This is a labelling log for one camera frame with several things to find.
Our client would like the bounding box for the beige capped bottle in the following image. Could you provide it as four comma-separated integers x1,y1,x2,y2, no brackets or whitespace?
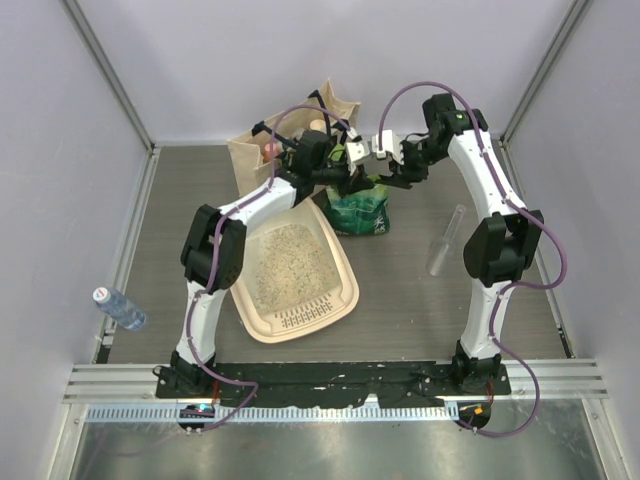
309,119,326,132

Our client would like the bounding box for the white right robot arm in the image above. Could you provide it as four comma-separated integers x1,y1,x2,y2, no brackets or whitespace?
372,90,544,395

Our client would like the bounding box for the green litter bag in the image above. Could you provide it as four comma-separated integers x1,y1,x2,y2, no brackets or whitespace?
323,173,390,236

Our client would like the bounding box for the clear plastic scoop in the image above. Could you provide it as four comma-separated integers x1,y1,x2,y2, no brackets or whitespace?
426,204,466,277

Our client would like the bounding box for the cream plastic litter box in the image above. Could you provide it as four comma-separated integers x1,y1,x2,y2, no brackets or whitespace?
231,199,360,344

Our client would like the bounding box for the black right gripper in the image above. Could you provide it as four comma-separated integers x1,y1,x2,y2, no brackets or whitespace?
387,137,447,185

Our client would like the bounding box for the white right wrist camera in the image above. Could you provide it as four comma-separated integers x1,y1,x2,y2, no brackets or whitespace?
371,129,404,165

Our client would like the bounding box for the pink capped bottle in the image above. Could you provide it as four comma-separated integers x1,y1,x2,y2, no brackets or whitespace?
263,143,281,163

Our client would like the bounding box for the clear water bottle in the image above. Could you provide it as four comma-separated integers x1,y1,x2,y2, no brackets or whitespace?
92,287,146,331

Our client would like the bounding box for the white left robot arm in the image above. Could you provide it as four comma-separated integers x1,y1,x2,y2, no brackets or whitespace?
157,129,374,399

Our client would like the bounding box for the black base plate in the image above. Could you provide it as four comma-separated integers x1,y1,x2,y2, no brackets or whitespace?
153,361,511,409

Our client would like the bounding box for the perforated cable duct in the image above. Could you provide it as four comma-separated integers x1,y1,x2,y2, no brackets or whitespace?
85,399,459,424

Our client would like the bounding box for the cat litter pile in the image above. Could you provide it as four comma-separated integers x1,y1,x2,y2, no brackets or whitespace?
250,224,339,314

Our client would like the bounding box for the beige canvas tote bag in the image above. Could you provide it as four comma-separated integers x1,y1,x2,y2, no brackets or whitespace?
227,80,361,196

